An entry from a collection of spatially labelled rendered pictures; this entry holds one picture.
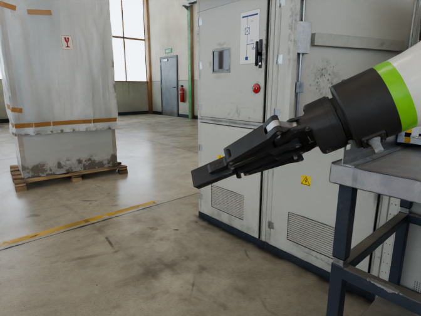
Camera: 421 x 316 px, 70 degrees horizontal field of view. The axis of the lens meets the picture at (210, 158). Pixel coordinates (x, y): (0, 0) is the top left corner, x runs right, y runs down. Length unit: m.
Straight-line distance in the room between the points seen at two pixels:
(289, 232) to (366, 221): 0.48
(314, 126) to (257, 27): 1.58
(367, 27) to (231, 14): 0.99
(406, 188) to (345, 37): 0.62
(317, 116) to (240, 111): 1.61
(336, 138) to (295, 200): 1.45
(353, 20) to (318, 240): 1.13
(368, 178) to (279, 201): 1.08
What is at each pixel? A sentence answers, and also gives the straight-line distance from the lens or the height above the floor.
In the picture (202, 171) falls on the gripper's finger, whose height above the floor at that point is 0.93.
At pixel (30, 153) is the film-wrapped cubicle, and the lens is 3.77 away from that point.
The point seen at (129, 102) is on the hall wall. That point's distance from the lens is 12.44.
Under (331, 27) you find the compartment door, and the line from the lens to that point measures 1.25.
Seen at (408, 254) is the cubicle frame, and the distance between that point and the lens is 1.70.
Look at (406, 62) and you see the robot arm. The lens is 0.43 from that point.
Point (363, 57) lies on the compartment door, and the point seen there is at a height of 1.17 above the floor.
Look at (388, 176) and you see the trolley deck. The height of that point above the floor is 0.84.
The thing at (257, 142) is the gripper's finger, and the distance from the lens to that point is 0.41.
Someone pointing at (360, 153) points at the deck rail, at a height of 0.87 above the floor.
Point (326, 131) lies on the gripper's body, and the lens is 0.42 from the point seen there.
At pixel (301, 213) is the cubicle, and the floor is 0.35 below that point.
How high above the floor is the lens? 1.06
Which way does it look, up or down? 13 degrees down
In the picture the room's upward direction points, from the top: straight up
